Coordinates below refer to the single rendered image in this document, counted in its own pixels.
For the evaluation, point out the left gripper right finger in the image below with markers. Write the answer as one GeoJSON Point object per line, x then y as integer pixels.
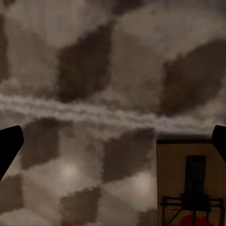
{"type": "Point", "coordinates": [219, 140]}

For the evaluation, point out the mousetrap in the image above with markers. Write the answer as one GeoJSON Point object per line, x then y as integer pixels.
{"type": "Point", "coordinates": [191, 183]}

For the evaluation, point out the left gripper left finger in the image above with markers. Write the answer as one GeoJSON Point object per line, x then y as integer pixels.
{"type": "Point", "coordinates": [11, 140]}

